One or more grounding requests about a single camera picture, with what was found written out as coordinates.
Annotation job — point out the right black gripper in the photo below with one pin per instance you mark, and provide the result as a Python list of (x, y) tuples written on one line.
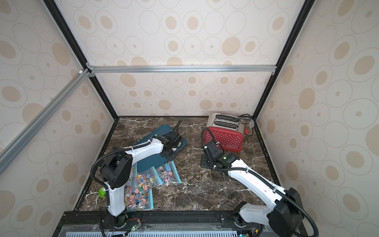
[(208, 154)]

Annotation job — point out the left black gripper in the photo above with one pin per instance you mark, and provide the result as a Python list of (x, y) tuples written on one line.
[(172, 157)]

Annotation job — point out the teal plastic tray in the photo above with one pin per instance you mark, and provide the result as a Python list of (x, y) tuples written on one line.
[(147, 153)]

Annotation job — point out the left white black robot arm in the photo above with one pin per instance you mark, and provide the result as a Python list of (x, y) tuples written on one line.
[(112, 170)]

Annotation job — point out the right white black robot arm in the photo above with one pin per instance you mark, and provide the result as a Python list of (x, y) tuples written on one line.
[(282, 211)]

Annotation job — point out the candy ziploc bag front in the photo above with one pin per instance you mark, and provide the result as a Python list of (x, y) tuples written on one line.
[(138, 199)]

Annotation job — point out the red silver toaster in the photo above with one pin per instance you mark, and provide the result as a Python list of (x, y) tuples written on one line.
[(228, 130)]

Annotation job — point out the green snack packet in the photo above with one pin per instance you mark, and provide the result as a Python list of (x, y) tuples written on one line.
[(102, 192)]

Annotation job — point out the horizontal aluminium frame bar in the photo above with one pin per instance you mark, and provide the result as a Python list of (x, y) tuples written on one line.
[(183, 69)]

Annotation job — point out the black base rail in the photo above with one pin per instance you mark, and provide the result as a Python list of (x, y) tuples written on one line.
[(157, 223)]

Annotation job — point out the left slanted aluminium frame bar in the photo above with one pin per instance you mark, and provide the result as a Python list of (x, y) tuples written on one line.
[(26, 135)]

